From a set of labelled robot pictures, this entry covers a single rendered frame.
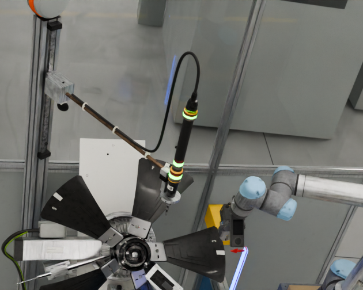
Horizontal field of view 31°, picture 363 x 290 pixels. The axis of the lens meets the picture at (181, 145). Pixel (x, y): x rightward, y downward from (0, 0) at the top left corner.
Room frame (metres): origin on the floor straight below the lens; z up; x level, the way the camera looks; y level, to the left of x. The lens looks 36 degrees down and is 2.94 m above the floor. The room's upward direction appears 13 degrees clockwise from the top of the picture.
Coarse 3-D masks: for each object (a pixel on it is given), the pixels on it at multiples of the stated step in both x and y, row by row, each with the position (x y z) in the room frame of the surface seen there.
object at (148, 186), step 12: (144, 168) 1.92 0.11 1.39; (156, 168) 1.92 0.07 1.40; (144, 180) 1.89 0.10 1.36; (156, 180) 1.88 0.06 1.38; (192, 180) 1.88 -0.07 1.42; (144, 192) 1.85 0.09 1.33; (156, 192) 1.84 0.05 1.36; (180, 192) 1.84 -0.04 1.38; (144, 204) 1.81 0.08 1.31; (156, 204) 1.80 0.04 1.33; (144, 216) 1.77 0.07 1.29; (156, 216) 1.76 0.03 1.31
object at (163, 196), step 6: (162, 168) 1.74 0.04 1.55; (168, 168) 1.75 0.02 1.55; (162, 174) 1.73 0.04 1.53; (168, 174) 1.73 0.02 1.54; (162, 180) 1.72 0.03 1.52; (168, 180) 1.73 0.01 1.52; (162, 186) 1.72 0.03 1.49; (162, 192) 1.72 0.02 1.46; (162, 198) 1.69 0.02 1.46; (168, 198) 1.70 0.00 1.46; (174, 198) 1.71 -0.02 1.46
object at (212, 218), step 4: (212, 204) 2.18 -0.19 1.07; (216, 204) 2.18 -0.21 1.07; (220, 204) 2.19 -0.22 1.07; (208, 208) 2.16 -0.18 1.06; (212, 208) 2.15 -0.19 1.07; (216, 208) 2.16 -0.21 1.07; (220, 208) 2.16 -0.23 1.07; (208, 212) 2.15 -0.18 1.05; (212, 212) 2.13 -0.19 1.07; (216, 212) 2.13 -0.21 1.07; (208, 216) 2.14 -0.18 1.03; (212, 216) 2.10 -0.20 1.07; (216, 216) 2.11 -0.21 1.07; (208, 220) 2.13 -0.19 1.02; (212, 220) 2.09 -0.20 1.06; (216, 220) 2.08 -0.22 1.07; (220, 220) 2.09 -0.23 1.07; (208, 224) 2.12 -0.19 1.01; (212, 224) 2.08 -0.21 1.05; (216, 224) 2.06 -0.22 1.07; (224, 244) 2.04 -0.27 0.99; (228, 244) 2.05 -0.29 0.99
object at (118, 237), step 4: (112, 228) 1.69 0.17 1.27; (108, 232) 1.69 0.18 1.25; (112, 232) 1.69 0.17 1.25; (116, 232) 1.69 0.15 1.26; (100, 236) 1.70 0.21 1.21; (104, 236) 1.70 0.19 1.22; (108, 236) 1.69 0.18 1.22; (112, 236) 1.69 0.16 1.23; (116, 236) 1.69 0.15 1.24; (120, 236) 1.69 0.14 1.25; (100, 240) 1.70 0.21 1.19; (104, 240) 1.70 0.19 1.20; (108, 240) 1.69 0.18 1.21; (112, 240) 1.69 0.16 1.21; (116, 240) 1.69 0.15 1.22; (120, 240) 1.69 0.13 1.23; (108, 244) 1.70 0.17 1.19; (112, 244) 1.69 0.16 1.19
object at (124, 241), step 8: (128, 240) 1.66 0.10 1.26; (136, 240) 1.67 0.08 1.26; (144, 240) 1.76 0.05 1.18; (112, 248) 1.70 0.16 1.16; (120, 248) 1.64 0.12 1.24; (128, 248) 1.65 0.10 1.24; (136, 248) 1.66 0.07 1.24; (144, 248) 1.67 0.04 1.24; (112, 256) 1.68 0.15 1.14; (120, 256) 1.62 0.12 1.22; (128, 256) 1.63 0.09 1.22; (144, 256) 1.65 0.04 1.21; (128, 264) 1.62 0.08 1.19; (136, 264) 1.62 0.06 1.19; (144, 264) 1.63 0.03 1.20
